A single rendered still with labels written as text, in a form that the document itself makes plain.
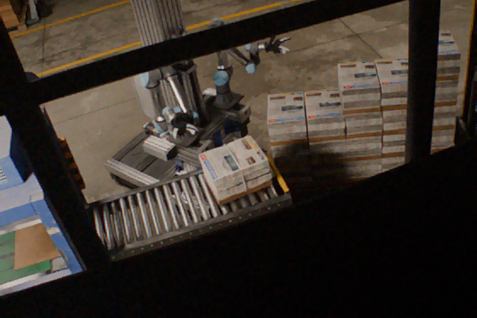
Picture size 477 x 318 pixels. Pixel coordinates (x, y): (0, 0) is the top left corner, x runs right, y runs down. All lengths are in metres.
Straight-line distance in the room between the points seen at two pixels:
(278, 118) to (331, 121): 0.40
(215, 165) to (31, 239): 1.38
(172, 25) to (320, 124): 1.32
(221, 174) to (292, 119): 0.90
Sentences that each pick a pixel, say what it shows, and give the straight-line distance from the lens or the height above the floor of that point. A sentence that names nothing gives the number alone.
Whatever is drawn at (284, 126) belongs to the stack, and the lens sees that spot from 4.09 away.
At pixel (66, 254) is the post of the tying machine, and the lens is 3.15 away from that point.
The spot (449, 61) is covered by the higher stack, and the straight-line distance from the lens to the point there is 3.97.
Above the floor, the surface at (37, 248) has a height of 0.80.
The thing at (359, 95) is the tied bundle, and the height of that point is 1.00.
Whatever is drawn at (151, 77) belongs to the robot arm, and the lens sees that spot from 3.75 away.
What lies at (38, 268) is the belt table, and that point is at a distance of 3.62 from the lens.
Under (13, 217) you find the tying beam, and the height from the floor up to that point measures 1.48.
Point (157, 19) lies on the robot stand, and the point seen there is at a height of 1.71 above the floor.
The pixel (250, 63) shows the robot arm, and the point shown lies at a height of 1.16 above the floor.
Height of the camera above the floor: 3.26
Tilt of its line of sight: 38 degrees down
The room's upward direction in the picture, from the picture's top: 11 degrees counter-clockwise
